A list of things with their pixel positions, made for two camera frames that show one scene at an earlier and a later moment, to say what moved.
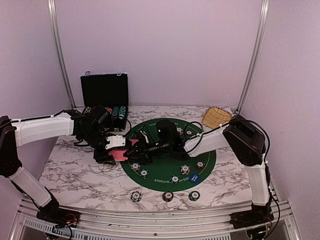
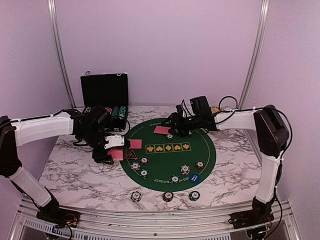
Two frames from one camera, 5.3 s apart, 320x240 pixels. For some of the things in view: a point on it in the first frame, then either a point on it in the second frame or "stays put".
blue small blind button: x=194 y=178 stays put
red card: x=133 y=141 stays put
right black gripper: x=142 y=152 to x=174 y=117
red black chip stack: x=168 y=196 stays put
